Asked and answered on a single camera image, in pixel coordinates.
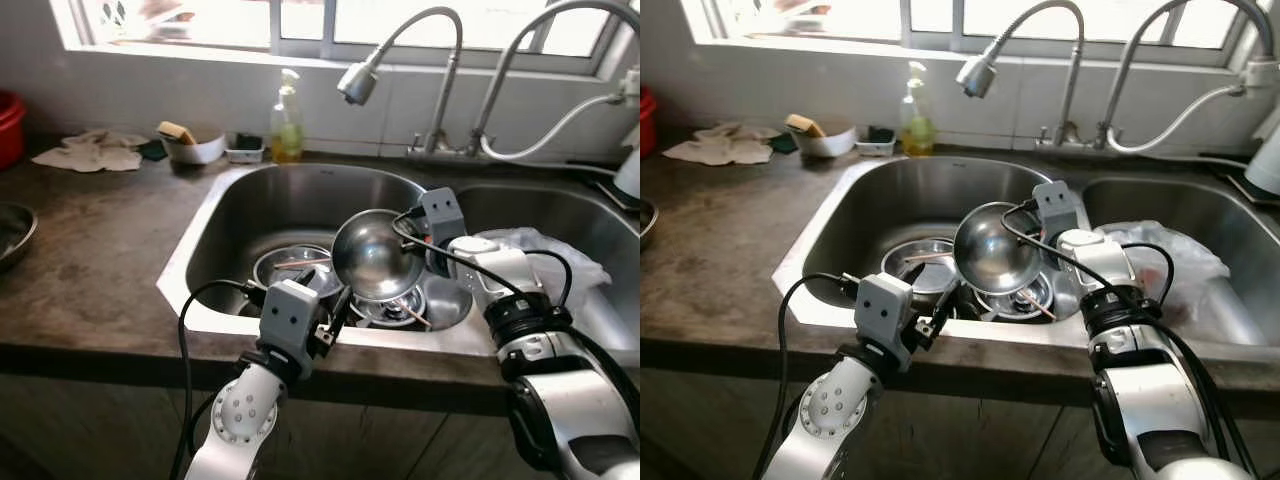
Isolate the round stainless steel bowl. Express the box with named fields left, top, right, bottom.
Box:
left=952, top=201, right=1046, bottom=296
left=331, top=208, right=427, bottom=302

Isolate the stainless steel double sink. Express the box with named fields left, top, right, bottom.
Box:
left=157, top=160, right=641, bottom=369
left=772, top=152, right=1280, bottom=361

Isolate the clear dish soap pump bottle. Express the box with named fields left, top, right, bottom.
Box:
left=899, top=60, right=938, bottom=158
left=270, top=68, right=304, bottom=165

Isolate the white plastic bowl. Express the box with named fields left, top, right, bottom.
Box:
left=160, top=133, right=227, bottom=166
left=790, top=125, right=858, bottom=159

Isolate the chrome gooseneck faucet with sprayer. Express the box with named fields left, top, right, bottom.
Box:
left=336, top=5, right=465, bottom=158
left=955, top=0, right=1087, bottom=151

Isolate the red plastic basin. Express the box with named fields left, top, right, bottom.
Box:
left=0, top=90, right=27, bottom=170
left=640, top=86, right=657, bottom=161

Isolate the white cloth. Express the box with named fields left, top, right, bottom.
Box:
left=32, top=128, right=149, bottom=174
left=663, top=121, right=776, bottom=167

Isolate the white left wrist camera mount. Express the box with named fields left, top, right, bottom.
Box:
left=855, top=272, right=916, bottom=346
left=259, top=279, right=323, bottom=353

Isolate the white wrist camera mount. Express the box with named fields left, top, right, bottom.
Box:
left=259, top=279, right=323, bottom=353
left=419, top=187, right=469, bottom=248
left=855, top=272, right=916, bottom=346
left=1032, top=180, right=1082, bottom=241

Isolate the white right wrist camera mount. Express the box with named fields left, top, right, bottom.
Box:
left=419, top=187, right=469, bottom=248
left=1032, top=180, right=1082, bottom=241

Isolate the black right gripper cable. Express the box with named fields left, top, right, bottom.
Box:
left=518, top=248, right=574, bottom=306
left=1118, top=241, right=1177, bottom=306

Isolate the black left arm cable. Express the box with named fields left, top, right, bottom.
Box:
left=170, top=279, right=269, bottom=480
left=752, top=272, right=863, bottom=480

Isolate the flexible metal faucet hose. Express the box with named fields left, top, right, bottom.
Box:
left=1105, top=82, right=1251, bottom=156
left=480, top=92, right=633, bottom=161

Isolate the window frame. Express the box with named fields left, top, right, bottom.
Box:
left=50, top=0, right=641, bottom=71
left=680, top=0, right=1280, bottom=66

